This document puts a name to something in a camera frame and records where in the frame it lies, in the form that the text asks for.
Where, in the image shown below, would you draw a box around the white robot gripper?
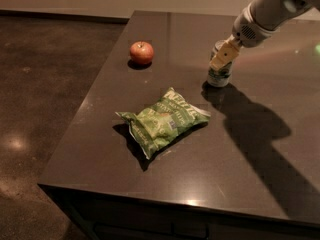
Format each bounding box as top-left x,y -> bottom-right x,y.
209,3 -> 275,71

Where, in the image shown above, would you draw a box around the green white 7up can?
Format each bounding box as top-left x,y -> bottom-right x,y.
207,40 -> 232,88

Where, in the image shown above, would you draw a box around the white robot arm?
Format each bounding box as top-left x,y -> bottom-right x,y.
210,0 -> 320,71

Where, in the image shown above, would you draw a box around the green jalapeno chip bag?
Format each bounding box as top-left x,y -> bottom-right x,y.
117,87 -> 211,160

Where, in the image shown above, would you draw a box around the red apple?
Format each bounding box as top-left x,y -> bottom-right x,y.
129,41 -> 154,65

